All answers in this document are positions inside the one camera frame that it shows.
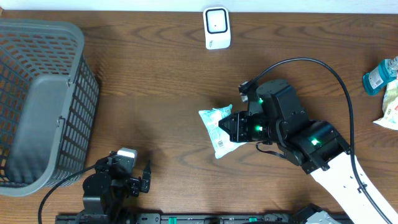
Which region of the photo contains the teal wet wipes pack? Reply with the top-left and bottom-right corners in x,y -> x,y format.
198,105 -> 244,159

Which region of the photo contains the teal mouthwash bottle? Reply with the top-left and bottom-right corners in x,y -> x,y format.
363,57 -> 397,96

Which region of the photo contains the yellow snack bag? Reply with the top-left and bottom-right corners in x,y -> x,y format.
373,80 -> 398,131

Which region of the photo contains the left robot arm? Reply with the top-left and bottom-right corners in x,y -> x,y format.
75,152 -> 152,224

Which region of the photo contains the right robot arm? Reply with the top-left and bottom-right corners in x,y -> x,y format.
219,80 -> 397,223

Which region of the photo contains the white barcode scanner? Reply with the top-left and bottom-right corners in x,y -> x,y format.
203,6 -> 231,50

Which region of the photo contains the grey plastic basket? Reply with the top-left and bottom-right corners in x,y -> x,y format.
1,19 -> 99,197

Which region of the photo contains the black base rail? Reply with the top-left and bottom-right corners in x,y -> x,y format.
55,213 -> 353,224

